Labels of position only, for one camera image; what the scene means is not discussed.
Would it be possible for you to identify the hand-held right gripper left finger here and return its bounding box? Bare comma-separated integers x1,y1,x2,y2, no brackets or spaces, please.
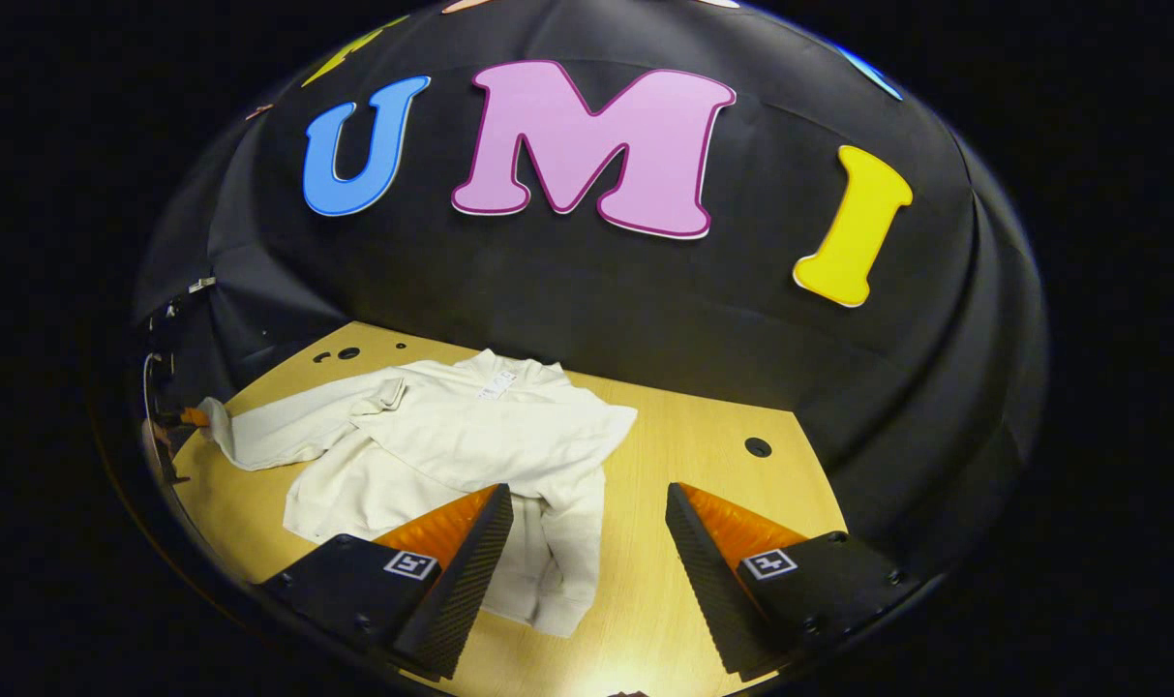
257,484,516,681

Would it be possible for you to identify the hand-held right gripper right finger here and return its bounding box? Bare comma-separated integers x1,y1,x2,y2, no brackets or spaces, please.
664,482,909,681

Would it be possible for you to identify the white sweatshirt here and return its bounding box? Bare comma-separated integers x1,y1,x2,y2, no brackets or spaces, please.
197,348,639,640

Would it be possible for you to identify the black backdrop cloth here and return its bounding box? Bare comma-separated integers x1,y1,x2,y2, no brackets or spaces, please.
132,0,1047,582

